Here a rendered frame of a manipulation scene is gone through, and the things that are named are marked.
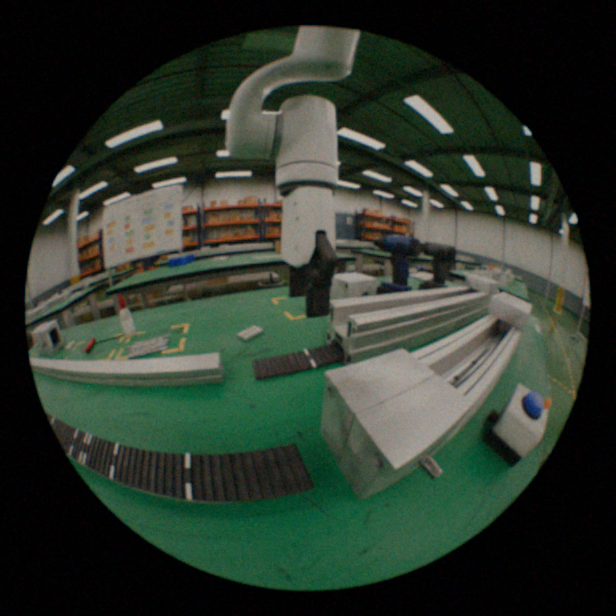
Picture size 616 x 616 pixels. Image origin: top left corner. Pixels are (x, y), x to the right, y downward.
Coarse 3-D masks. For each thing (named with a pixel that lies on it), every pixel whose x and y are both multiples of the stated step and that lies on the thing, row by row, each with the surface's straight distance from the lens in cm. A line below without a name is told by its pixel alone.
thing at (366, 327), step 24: (456, 288) 67; (336, 312) 34; (360, 312) 37; (384, 312) 33; (408, 312) 35; (432, 312) 41; (456, 312) 52; (480, 312) 74; (336, 336) 35; (360, 336) 29; (384, 336) 32; (408, 336) 39; (432, 336) 45; (360, 360) 32
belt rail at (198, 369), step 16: (32, 368) 93; (48, 368) 70; (64, 368) 58; (80, 368) 50; (96, 368) 45; (112, 368) 41; (128, 368) 38; (144, 368) 36; (160, 368) 34; (176, 368) 32; (192, 368) 31; (208, 368) 30; (112, 384) 43; (128, 384) 39; (144, 384) 37; (160, 384) 35; (176, 384) 34; (192, 384) 33
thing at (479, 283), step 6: (468, 276) 78; (474, 276) 81; (480, 276) 89; (468, 282) 78; (474, 282) 77; (480, 282) 76; (486, 282) 75; (492, 282) 80; (498, 282) 89; (474, 288) 77; (480, 288) 76; (486, 288) 75; (492, 288) 80
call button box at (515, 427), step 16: (512, 400) 29; (496, 416) 32; (512, 416) 27; (528, 416) 29; (544, 416) 32; (496, 432) 29; (512, 432) 28; (528, 432) 28; (496, 448) 30; (512, 448) 30; (528, 448) 29; (512, 464) 31
